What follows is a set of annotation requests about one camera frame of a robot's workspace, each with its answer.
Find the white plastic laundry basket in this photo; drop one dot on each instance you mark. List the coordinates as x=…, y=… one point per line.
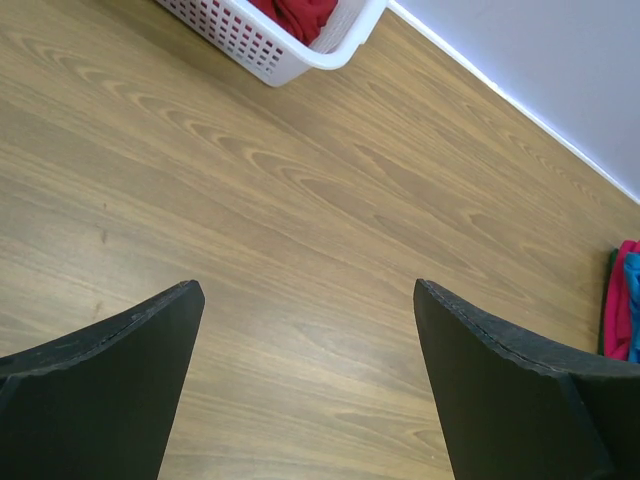
x=265, y=49

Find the red t-shirt in basket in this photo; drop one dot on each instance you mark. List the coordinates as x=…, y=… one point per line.
x=303, y=19

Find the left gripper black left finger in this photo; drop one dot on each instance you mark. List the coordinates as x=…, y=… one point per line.
x=100, y=402

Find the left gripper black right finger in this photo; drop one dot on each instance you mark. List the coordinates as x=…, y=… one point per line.
x=513, y=404

